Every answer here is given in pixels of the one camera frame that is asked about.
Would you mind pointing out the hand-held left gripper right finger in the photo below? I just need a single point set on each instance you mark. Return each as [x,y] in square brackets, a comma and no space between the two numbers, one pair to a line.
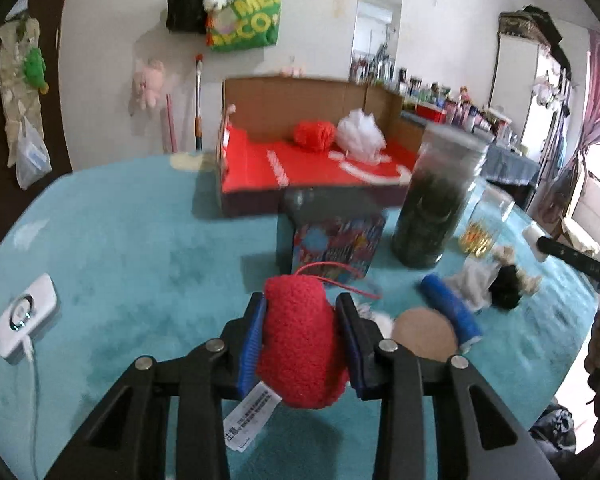
[352,355]

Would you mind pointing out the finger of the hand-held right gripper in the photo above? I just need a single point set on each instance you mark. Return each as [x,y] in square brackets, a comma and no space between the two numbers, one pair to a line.
[575,260]

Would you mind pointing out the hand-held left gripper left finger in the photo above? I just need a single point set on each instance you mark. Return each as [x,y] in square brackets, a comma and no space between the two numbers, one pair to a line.
[250,350]

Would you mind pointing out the red plush toy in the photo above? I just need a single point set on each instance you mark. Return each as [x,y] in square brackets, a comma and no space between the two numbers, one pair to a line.
[300,340]

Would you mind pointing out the black plush doll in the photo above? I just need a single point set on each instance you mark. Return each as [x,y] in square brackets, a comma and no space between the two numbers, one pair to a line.
[507,285]

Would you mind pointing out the round tan powder puff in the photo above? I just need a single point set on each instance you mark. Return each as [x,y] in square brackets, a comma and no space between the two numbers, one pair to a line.
[422,335]

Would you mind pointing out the blue fabric roll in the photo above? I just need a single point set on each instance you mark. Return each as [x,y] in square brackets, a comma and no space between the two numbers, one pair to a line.
[450,310]

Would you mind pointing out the cardboard box with red lining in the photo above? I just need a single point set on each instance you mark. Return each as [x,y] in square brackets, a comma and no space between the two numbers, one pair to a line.
[260,170]

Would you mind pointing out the small white container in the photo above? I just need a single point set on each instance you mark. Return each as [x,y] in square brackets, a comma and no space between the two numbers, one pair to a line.
[532,237]

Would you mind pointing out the small glass jar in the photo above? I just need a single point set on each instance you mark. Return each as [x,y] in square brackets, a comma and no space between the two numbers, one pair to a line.
[485,225]

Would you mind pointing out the white crumpled cloth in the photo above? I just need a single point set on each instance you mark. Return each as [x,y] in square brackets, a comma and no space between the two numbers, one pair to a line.
[472,280]

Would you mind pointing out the colourful printed box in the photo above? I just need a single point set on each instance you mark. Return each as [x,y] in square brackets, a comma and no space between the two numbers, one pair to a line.
[330,240]

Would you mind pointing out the tall jar with dark contents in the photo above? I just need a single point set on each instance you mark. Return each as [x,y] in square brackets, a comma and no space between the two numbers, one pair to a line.
[435,200]

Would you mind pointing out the dark patterned cloth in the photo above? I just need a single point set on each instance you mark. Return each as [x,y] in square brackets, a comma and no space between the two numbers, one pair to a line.
[555,427]

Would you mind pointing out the white wardrobe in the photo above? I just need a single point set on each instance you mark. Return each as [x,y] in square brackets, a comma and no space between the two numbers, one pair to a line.
[517,75]

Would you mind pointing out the red plastic container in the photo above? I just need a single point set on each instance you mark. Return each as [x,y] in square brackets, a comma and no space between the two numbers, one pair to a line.
[430,110]

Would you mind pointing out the side table with bottles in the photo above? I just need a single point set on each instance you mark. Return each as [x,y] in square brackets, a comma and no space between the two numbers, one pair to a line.
[430,95]

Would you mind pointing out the white mesh bath puff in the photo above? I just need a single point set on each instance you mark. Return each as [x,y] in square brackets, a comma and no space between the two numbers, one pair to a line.
[360,132]

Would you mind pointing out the red yarn ball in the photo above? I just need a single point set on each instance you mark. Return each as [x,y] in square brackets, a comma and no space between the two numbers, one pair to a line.
[314,134]

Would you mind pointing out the white power strip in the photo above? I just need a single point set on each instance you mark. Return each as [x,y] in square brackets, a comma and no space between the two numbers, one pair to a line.
[25,317]

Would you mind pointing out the pink stick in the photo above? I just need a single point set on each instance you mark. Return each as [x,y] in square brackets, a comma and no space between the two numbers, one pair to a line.
[170,122]

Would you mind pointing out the dark patterned suitcase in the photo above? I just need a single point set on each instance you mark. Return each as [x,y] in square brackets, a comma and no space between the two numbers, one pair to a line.
[525,22]

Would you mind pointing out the pink cat plush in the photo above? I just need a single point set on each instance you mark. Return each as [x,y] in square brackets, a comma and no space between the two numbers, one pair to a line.
[295,69]

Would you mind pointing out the dark brown door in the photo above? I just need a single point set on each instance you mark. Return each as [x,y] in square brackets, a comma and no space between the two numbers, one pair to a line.
[0,200]

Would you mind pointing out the clear plastic bag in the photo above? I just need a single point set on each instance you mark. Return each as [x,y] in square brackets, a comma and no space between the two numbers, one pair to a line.
[30,155]

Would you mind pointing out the green tote bag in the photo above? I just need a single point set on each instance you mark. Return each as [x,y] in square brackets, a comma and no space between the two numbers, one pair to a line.
[245,15]

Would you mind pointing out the beige hanging organiser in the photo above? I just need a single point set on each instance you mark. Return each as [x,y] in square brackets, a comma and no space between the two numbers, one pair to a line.
[17,100]

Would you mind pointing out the green plush toy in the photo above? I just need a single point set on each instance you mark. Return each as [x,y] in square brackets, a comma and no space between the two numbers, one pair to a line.
[34,67]

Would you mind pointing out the pink plush wall toy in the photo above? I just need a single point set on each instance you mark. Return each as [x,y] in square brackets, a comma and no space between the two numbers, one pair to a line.
[147,82]

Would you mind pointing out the wall mirror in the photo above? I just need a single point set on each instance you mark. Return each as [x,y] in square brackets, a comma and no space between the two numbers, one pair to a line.
[377,20]

